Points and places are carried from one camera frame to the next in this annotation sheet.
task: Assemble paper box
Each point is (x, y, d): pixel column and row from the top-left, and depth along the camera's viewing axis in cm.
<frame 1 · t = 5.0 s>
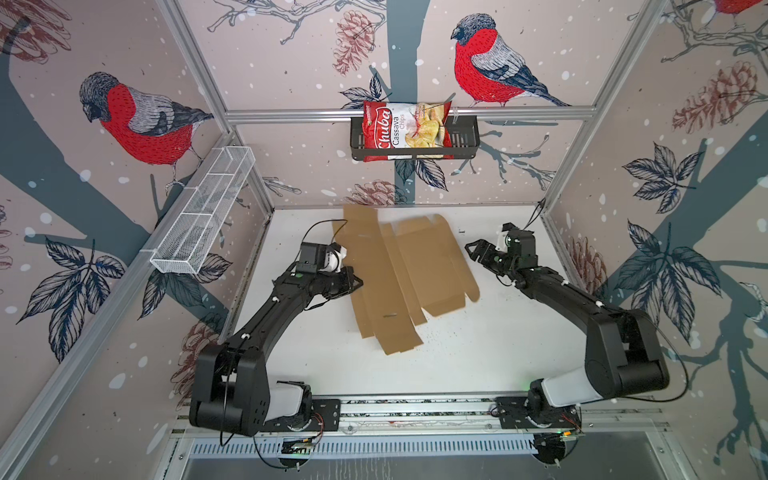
left hand: (366, 276, 84), fingers closed
right hand: (470, 248, 91), fingers open
flat brown cardboard box: (406, 268, 100), point 4 cm above the table

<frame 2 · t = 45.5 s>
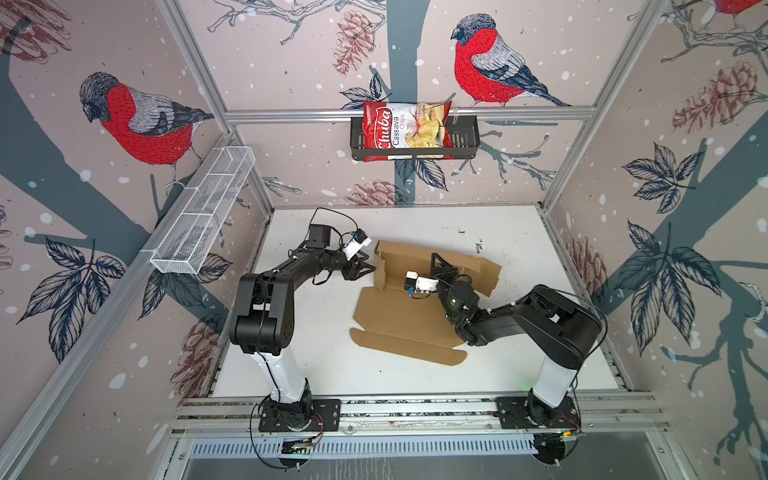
left hand: (372, 255, 93), fingers open
right hand: (440, 250, 86), fingers closed
flat brown cardboard box: (393, 321, 91), on the table

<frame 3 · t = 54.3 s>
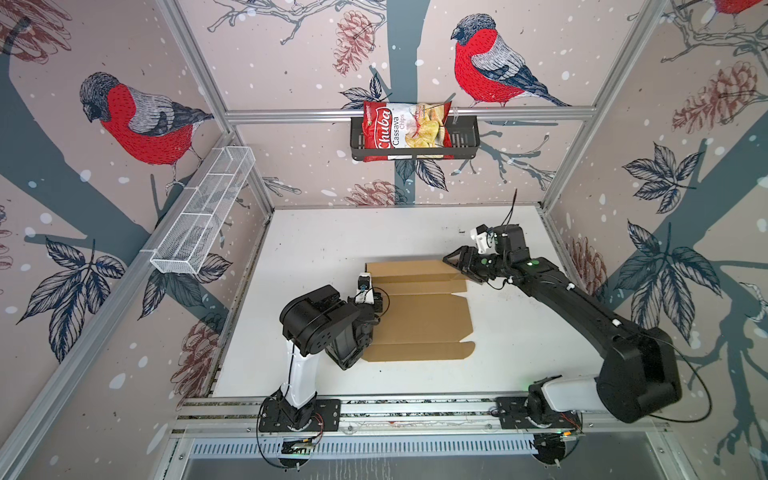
left hand: (373, 275, 91), fingers closed
right hand: (448, 261, 83), fingers open
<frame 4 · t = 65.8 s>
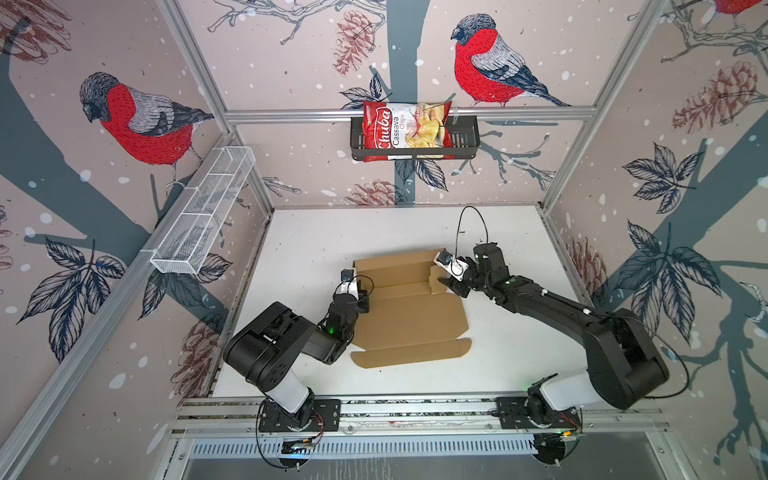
left hand: (365, 277, 91), fingers closed
right hand: (445, 267, 90), fingers open
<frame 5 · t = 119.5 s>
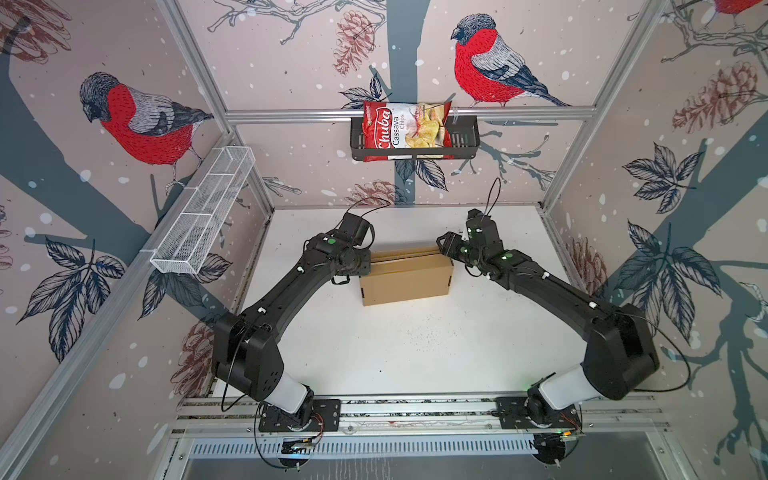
left hand: (366, 259, 84), fingers open
right hand: (440, 241, 86), fingers open
flat brown cardboard box: (406, 274, 89), point 12 cm above the table

